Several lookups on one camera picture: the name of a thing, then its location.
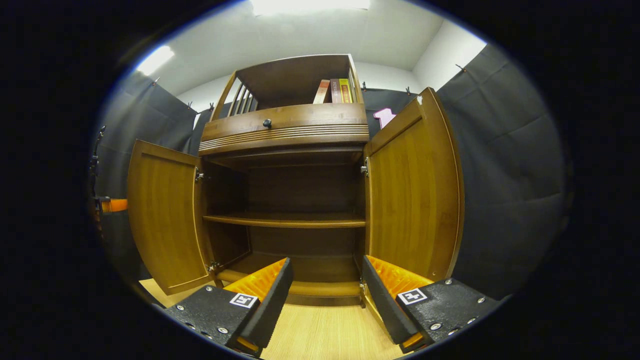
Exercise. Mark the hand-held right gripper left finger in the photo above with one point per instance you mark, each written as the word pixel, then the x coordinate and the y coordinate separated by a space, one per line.
pixel 270 310

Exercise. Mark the dark red book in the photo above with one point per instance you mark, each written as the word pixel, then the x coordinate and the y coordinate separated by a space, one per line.
pixel 335 91

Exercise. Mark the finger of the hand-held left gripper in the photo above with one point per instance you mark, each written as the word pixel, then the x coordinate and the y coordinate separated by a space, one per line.
pixel 117 205

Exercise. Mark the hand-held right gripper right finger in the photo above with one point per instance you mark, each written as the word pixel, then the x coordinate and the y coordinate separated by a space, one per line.
pixel 387 310

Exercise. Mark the wooden shoe cabinet door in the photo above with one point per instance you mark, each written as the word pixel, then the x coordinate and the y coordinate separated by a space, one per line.
pixel 165 215
pixel 415 200

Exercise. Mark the yellow book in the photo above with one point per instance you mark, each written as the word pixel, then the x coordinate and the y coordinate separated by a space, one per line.
pixel 346 90

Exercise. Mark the tan book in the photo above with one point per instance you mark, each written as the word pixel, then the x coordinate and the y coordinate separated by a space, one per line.
pixel 322 92

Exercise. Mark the small ceiling light panel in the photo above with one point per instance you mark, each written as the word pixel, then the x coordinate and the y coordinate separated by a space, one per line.
pixel 155 60

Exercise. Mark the black round drawer knob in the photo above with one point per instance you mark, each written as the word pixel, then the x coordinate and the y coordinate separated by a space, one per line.
pixel 267 123

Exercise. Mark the large ceiling light panel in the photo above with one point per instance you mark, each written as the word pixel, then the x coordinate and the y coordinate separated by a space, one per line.
pixel 310 6

